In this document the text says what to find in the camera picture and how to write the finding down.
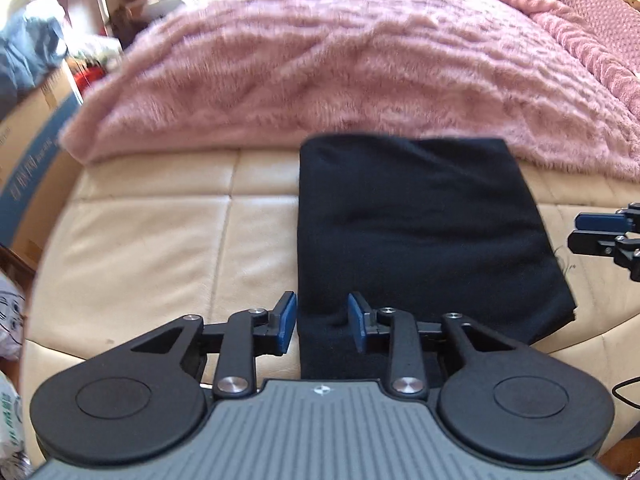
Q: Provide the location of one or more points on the black pants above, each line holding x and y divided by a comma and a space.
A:
420, 230

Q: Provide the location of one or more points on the cardboard box with blue stripe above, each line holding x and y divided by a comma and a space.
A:
35, 160

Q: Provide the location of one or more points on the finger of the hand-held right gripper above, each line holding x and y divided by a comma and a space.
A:
597, 244
600, 221

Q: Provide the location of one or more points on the pink textured pillow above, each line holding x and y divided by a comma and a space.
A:
595, 15

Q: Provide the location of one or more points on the pink fluffy blanket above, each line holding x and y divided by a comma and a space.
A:
325, 60

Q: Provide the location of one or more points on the white plastic bag green print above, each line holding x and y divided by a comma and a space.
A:
12, 425

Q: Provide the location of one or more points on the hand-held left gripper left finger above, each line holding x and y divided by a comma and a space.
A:
286, 322

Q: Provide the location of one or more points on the white printed plastic bag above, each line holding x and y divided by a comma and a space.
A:
9, 315

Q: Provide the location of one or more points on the dark blue clothing pile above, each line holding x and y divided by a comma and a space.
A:
25, 45

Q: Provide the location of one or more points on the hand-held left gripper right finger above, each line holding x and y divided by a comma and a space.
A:
356, 322

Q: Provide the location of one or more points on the cream leather bed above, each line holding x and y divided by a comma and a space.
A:
150, 250

